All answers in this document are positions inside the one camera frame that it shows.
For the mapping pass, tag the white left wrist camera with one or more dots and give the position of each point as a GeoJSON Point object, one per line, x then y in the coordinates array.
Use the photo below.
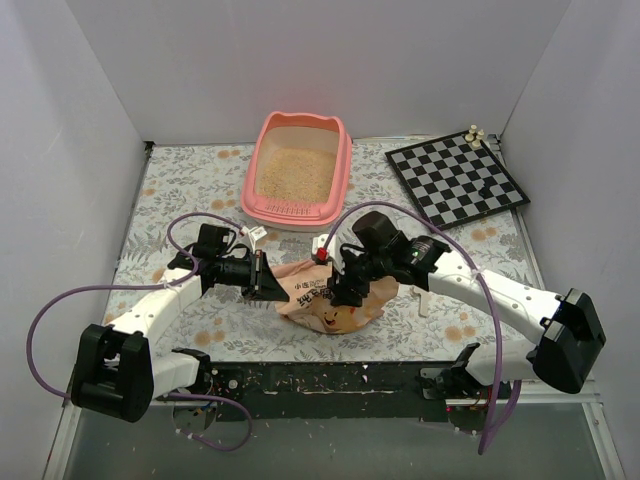
{"type": "Point", "coordinates": [251, 236]}

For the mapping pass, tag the floral table mat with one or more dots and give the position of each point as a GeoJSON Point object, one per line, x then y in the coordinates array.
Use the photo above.
{"type": "Point", "coordinates": [182, 179]}

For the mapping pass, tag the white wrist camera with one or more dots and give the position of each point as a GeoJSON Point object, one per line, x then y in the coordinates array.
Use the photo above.
{"type": "Point", "coordinates": [251, 236]}
{"type": "Point", "coordinates": [324, 250]}

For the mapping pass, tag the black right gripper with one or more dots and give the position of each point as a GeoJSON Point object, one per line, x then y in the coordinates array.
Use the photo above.
{"type": "Point", "coordinates": [350, 282]}

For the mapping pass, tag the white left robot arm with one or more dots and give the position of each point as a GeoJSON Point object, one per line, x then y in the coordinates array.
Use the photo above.
{"type": "Point", "coordinates": [116, 372]}

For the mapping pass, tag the pink cat litter box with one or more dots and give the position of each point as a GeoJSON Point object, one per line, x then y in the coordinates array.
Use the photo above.
{"type": "Point", "coordinates": [299, 172]}

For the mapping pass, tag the white plastic bracket piece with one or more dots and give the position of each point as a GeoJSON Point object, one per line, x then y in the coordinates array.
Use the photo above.
{"type": "Point", "coordinates": [424, 298]}

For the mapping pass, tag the black chess piece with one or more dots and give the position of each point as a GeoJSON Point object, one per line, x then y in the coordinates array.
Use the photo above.
{"type": "Point", "coordinates": [485, 190]}

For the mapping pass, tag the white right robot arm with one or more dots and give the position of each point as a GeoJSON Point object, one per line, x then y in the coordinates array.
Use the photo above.
{"type": "Point", "coordinates": [562, 334]}

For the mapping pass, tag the black grey chessboard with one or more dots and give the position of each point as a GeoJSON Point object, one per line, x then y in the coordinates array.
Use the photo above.
{"type": "Point", "coordinates": [442, 178]}

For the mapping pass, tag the cream chess piece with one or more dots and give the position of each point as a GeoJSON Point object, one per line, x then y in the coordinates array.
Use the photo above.
{"type": "Point", "coordinates": [473, 142]}
{"type": "Point", "coordinates": [471, 134]}
{"type": "Point", "coordinates": [481, 135]}

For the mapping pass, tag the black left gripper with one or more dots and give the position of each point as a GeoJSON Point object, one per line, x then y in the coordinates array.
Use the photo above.
{"type": "Point", "coordinates": [255, 273]}

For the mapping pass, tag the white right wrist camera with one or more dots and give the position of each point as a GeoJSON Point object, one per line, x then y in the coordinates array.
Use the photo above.
{"type": "Point", "coordinates": [324, 250]}

